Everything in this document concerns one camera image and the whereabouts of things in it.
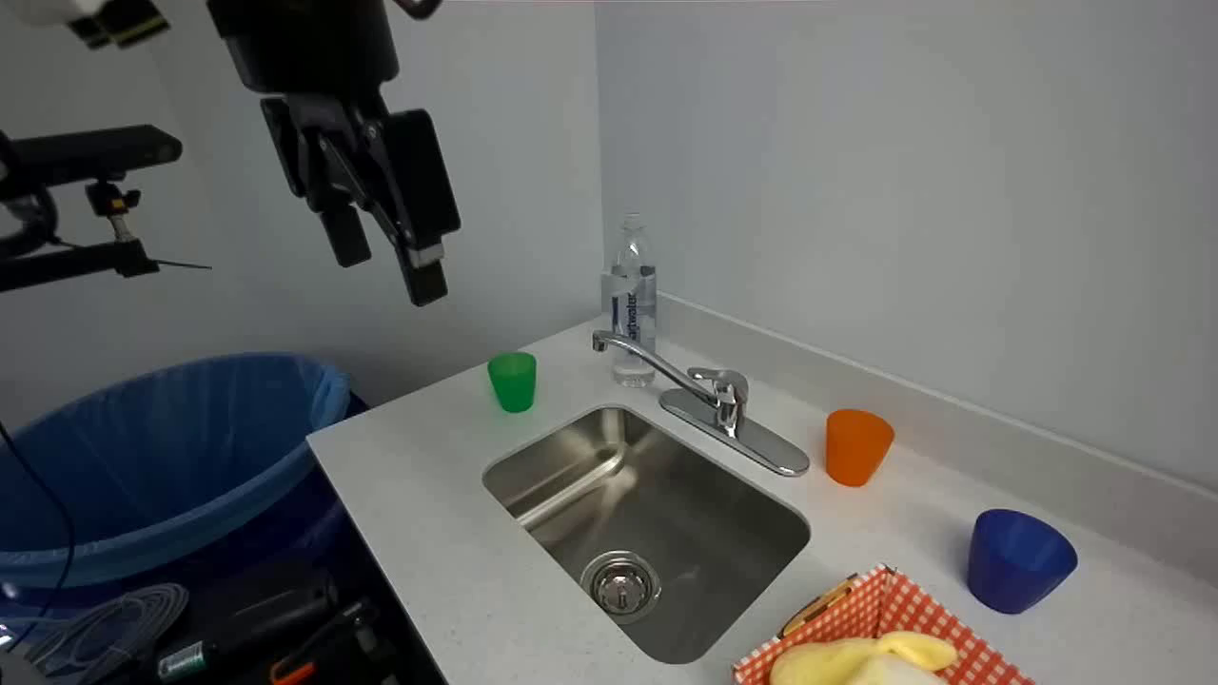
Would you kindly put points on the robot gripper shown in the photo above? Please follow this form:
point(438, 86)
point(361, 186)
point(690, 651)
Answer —
point(307, 43)

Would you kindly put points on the chrome sink faucet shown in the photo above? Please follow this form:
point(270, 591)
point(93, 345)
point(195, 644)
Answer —
point(729, 421)

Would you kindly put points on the green plastic cup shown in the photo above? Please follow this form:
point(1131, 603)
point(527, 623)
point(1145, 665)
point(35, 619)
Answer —
point(512, 383)

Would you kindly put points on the clear plastic water bottle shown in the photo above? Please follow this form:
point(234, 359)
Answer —
point(631, 297)

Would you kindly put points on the blue lined trash bin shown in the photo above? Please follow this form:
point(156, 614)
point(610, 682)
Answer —
point(166, 431)

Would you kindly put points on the black equipment case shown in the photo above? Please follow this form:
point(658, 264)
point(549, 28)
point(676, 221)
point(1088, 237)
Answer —
point(280, 628)

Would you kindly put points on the metal sink drain strainer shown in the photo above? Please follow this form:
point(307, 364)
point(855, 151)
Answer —
point(622, 585)

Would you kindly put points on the stainless steel sink basin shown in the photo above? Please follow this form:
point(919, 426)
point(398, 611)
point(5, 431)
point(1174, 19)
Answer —
point(690, 545)

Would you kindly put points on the orange plastic cup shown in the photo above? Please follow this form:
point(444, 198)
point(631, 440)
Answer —
point(857, 450)

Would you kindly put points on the pale yellow toy fruit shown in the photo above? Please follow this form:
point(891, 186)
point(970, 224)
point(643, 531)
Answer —
point(824, 665)

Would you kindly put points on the red checkered food basket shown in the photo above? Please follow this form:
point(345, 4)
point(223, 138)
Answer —
point(919, 606)

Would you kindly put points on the blue plastic cup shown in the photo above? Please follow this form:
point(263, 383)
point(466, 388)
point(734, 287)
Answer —
point(1013, 564)

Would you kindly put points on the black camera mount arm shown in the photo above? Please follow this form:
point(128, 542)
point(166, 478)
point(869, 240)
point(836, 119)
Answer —
point(88, 151)

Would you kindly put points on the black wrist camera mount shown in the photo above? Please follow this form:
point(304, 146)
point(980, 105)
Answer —
point(121, 28)

